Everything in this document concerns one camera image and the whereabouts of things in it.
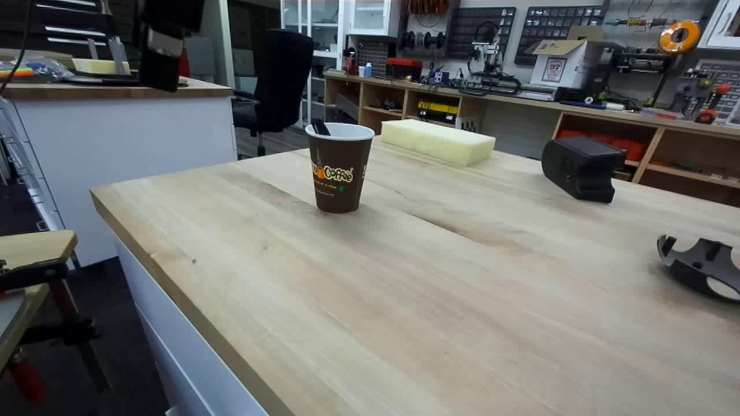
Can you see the small black angled box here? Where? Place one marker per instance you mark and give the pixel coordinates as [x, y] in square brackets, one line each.
[581, 168]

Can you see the wooden cart with red clamps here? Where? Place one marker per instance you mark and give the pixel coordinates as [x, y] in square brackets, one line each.
[35, 286]

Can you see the white cardboard box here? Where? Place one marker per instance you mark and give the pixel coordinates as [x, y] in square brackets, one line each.
[561, 63]

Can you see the long wooden shelf workbench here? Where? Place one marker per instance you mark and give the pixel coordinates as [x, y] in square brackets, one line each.
[540, 124]

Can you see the white glass door cabinet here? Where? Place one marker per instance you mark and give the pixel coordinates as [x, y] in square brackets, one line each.
[338, 27]

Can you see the brown paper coffee cup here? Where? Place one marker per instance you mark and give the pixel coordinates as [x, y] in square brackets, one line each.
[338, 176]

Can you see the pale yellow foam block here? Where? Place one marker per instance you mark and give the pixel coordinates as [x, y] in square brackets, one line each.
[439, 142]

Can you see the orange tape roll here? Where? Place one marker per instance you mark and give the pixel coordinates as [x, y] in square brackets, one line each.
[678, 35]

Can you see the white table base cabinet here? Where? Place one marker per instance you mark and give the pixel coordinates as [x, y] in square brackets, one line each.
[182, 354]

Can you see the black monitor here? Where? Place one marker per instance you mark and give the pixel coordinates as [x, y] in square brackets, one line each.
[166, 42]

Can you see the red toolbox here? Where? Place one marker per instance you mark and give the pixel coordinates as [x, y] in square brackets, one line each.
[610, 145]

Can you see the black pegboard tool panel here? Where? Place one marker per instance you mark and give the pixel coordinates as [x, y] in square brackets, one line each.
[480, 29]
[555, 27]

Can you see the white cabinet with wooden top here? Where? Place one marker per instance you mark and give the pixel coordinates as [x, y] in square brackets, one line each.
[117, 131]

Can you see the black office chair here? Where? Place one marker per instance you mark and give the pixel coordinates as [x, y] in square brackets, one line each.
[277, 82]

